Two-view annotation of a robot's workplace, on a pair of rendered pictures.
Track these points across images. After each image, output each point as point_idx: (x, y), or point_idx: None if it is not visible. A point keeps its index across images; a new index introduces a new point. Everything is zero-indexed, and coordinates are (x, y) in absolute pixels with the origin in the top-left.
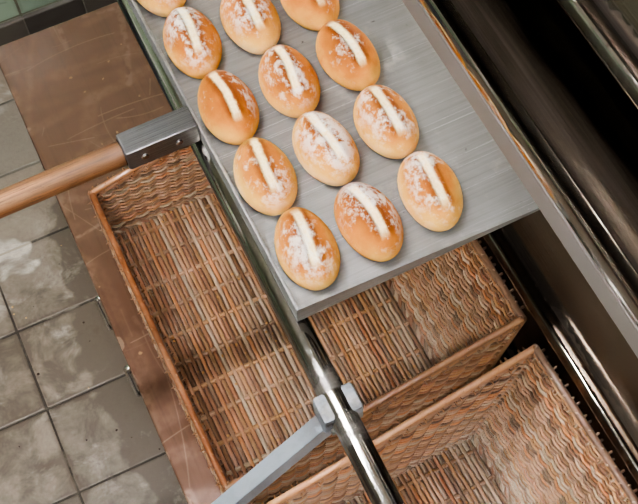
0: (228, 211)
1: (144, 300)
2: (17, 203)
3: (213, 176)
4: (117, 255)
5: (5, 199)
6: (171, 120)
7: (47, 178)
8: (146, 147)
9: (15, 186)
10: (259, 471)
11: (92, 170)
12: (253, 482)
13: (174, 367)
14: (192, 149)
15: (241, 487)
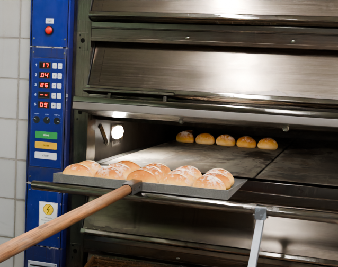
0: (171, 197)
1: None
2: (114, 196)
3: (156, 194)
4: None
5: (110, 194)
6: (133, 180)
7: (116, 190)
8: (135, 184)
9: (109, 192)
10: (253, 252)
11: (126, 189)
12: (254, 257)
13: None
14: (139, 196)
15: (251, 263)
